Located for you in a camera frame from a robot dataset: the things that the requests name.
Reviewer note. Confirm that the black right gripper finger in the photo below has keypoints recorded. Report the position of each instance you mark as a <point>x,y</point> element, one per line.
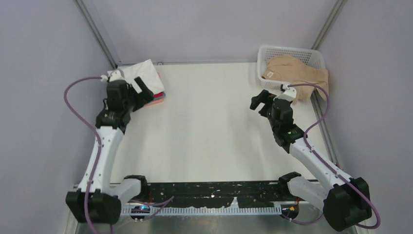
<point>266,110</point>
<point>262,97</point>

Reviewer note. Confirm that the red folded t-shirt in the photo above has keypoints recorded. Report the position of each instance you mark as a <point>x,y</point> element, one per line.
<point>159,95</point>

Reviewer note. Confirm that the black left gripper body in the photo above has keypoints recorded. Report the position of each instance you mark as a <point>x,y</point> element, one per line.
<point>129,102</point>

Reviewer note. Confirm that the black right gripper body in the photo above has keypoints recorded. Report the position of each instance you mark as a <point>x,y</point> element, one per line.
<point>272,124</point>

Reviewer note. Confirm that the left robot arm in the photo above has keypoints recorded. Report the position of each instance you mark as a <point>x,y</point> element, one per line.
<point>94,201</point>

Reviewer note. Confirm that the beige t-shirt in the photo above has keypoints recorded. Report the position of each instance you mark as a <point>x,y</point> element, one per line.
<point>289,69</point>

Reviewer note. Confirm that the white slotted cable duct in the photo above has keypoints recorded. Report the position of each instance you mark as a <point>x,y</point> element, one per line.
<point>130,210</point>

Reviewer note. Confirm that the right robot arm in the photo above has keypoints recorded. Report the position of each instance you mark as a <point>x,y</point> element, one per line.
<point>343,200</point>

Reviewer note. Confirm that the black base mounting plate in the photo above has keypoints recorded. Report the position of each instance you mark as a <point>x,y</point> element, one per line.
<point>249,194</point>

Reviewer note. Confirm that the pink folded t-shirt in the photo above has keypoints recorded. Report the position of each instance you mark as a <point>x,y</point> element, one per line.
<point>155,101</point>

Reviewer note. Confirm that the white t-shirt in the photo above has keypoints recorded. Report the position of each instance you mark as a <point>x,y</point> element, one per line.
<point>145,70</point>

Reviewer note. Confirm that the white plastic basket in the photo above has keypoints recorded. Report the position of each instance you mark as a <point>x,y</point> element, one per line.
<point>310,57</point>

